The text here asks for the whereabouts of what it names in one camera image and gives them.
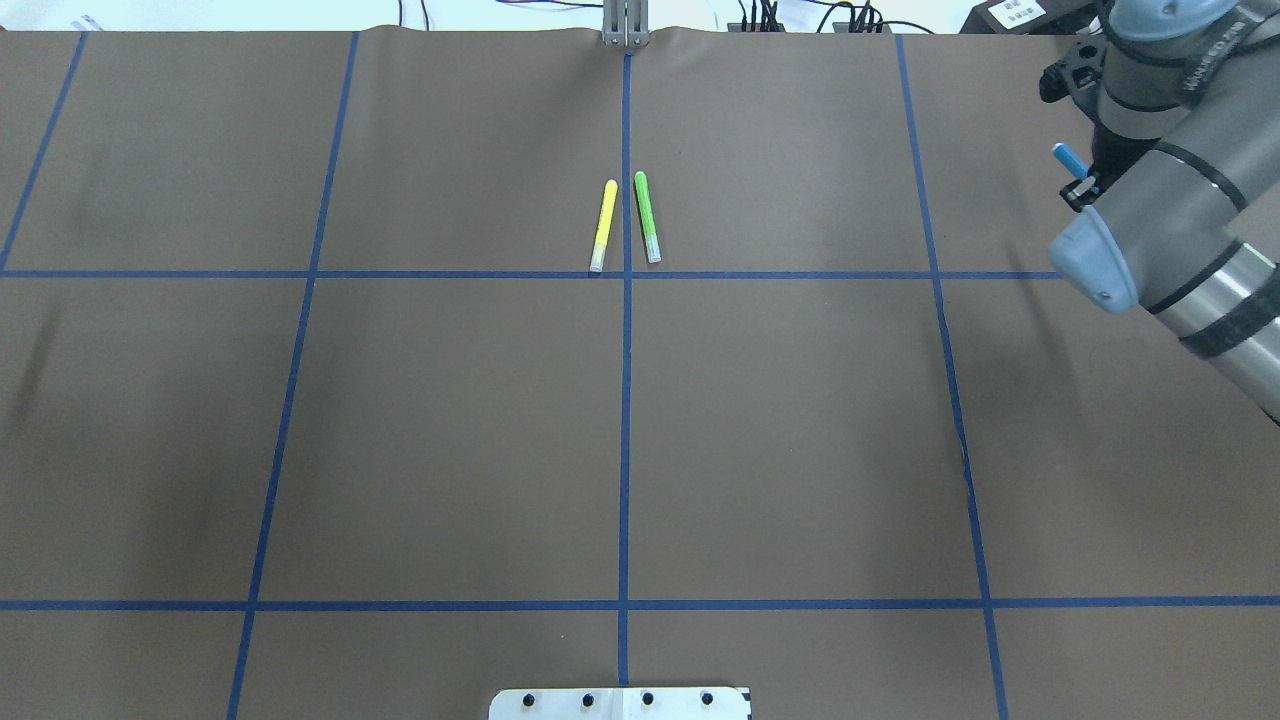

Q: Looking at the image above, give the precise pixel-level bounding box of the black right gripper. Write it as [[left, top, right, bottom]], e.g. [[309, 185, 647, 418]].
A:
[[1060, 126, 1151, 213]]

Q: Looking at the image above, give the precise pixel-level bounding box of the blue marker pen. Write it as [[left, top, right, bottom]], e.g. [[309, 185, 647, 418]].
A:
[[1052, 142, 1091, 181]]

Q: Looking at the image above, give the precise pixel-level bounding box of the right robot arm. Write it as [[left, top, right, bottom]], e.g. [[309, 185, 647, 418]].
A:
[[1041, 1, 1279, 419]]

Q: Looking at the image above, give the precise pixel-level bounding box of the black power adapter box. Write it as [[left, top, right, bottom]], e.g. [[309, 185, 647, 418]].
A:
[[959, 0, 1101, 36]]

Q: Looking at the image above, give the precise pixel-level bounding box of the green highlighter pen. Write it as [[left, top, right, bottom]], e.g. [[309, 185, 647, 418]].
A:
[[634, 170, 662, 264]]

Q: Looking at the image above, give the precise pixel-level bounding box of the yellow highlighter pen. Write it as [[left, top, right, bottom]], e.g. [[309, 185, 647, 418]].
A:
[[588, 178, 620, 274]]

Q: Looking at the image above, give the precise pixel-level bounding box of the brown paper table mat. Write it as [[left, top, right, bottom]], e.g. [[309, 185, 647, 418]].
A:
[[3, 27, 1277, 719]]

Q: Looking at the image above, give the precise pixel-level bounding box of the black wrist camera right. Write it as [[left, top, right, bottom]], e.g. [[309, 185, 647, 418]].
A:
[[1037, 38, 1107, 110]]

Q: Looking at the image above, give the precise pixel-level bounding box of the grey aluminium frame post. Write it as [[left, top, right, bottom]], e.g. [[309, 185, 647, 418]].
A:
[[600, 0, 650, 49]]

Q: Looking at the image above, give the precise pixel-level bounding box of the white camera stand base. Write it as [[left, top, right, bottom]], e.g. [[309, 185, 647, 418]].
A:
[[488, 685, 753, 719]]

